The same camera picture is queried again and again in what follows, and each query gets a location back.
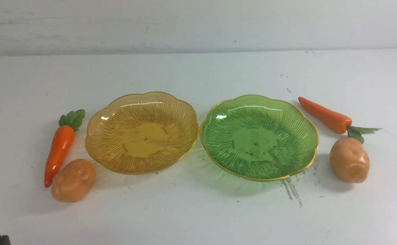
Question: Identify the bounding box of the amber ribbed plastic plate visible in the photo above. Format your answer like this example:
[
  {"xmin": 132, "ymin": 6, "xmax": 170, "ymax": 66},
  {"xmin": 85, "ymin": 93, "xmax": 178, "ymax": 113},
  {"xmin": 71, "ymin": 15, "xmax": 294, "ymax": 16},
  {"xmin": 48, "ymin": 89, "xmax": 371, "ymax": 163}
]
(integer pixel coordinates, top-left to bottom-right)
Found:
[{"xmin": 85, "ymin": 92, "xmax": 199, "ymax": 175}]

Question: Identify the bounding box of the orange toy carrot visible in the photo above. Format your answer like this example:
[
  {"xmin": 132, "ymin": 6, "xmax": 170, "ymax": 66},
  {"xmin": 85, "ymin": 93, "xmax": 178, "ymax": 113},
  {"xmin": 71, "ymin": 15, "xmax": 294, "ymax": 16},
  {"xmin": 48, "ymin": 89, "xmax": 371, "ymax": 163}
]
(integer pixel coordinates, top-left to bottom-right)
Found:
[
  {"xmin": 298, "ymin": 97, "xmax": 382, "ymax": 144},
  {"xmin": 44, "ymin": 110, "xmax": 85, "ymax": 188}
]

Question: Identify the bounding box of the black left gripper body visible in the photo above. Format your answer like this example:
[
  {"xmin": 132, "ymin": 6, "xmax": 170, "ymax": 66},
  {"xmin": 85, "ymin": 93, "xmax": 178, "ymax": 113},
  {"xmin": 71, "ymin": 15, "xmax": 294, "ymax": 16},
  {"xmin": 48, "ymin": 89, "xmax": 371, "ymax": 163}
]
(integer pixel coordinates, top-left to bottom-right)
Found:
[{"xmin": 0, "ymin": 235, "xmax": 11, "ymax": 245}]

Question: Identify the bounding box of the green ribbed plastic plate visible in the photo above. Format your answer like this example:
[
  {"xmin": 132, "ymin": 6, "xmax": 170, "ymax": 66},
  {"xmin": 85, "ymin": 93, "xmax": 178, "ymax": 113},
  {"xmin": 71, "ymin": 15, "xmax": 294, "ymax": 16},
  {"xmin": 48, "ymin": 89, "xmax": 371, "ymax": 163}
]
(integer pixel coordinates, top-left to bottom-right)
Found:
[{"xmin": 199, "ymin": 95, "xmax": 319, "ymax": 182}]

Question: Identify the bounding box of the toy potato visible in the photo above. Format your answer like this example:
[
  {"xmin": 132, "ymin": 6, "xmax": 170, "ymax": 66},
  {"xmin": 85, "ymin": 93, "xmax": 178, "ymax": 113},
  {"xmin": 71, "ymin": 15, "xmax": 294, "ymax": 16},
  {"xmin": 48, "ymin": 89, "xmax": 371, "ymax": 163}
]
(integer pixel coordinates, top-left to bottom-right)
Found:
[
  {"xmin": 51, "ymin": 159, "xmax": 96, "ymax": 203},
  {"xmin": 329, "ymin": 138, "xmax": 370, "ymax": 183}
]

